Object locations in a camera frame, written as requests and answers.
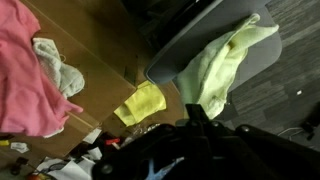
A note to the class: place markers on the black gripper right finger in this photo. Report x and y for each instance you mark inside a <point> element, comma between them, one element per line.
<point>216,128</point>

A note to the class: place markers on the yellow cleaning cloth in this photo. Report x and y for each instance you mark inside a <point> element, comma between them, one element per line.
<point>141,105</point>

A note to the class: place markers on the large brown cardboard box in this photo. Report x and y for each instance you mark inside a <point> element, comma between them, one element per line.
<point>100,76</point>

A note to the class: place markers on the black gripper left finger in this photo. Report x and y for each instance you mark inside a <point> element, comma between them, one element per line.
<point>194,116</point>

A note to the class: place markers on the light green towel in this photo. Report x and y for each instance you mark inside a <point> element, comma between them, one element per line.
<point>213,73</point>

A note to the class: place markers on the stack of white papers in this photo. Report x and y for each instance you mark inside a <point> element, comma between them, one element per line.
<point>70,168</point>

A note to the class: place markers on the pink shirt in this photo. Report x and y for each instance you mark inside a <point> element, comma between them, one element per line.
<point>23,83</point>

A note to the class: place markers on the grey office chair holding clothes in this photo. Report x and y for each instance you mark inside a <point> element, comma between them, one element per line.
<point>213,33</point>

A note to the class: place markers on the white knit towel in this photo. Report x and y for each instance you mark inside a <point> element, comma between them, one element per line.
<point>63,75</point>

